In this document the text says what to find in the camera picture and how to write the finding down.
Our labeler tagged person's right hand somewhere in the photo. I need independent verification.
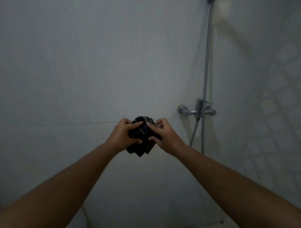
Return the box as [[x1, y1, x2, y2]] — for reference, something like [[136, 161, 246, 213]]
[[146, 118, 185, 157]]

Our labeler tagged person's left hand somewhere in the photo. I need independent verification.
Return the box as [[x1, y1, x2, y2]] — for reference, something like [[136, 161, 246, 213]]
[[105, 118, 144, 153]]

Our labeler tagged dark checked cloth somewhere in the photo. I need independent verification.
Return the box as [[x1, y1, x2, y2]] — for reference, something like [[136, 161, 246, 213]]
[[125, 116, 163, 157]]

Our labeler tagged person's left forearm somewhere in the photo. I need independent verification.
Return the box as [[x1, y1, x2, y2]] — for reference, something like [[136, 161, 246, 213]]
[[0, 142, 118, 228]]

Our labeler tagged person's right forearm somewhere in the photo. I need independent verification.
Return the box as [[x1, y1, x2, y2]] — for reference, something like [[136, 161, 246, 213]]
[[174, 143, 301, 228]]

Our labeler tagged chrome shower mixer tap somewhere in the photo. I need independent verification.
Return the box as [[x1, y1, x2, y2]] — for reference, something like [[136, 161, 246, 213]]
[[177, 98, 217, 121]]

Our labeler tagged grey shower hose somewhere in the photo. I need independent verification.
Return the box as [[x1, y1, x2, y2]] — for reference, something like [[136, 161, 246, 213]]
[[189, 0, 216, 155]]

